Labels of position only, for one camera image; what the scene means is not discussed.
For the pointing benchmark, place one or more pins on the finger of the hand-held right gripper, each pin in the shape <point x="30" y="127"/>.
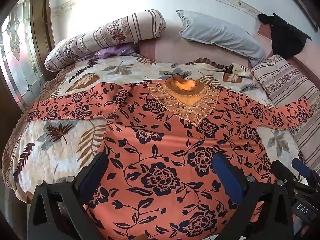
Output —
<point x="279" y="170"/>
<point x="301" y="168"/>

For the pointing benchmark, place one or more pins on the striped rolled quilt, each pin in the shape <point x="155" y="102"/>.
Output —
<point x="112" y="30"/>

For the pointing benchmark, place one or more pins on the grey pillow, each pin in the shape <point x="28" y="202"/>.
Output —
<point x="220" y="35"/>

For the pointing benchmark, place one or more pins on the purple cloth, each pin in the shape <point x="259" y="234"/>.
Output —
<point x="107" y="52"/>

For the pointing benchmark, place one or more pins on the leaf-print quilted blanket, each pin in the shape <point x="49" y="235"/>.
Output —
<point x="50" y="150"/>

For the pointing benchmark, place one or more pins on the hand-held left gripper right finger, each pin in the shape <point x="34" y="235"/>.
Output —
<point x="227" y="177"/>

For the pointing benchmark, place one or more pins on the pink bed sheet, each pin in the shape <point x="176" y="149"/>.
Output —
<point x="165" y="50"/>

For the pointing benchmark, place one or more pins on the black garment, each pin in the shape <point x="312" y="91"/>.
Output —
<point x="285" y="40"/>

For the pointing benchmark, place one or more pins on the striped floral pillow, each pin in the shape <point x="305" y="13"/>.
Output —
<point x="282" y="80"/>

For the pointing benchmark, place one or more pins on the wooden window frame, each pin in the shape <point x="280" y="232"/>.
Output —
<point x="41" y="30"/>

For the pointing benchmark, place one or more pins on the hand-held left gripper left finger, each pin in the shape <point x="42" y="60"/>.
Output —
<point x="91" y="177"/>

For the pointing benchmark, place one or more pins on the orange floral shirt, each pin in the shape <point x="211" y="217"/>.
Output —
<point x="162" y="142"/>

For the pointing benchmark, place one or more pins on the stained glass window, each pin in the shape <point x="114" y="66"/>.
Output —
<point x="20" y="55"/>

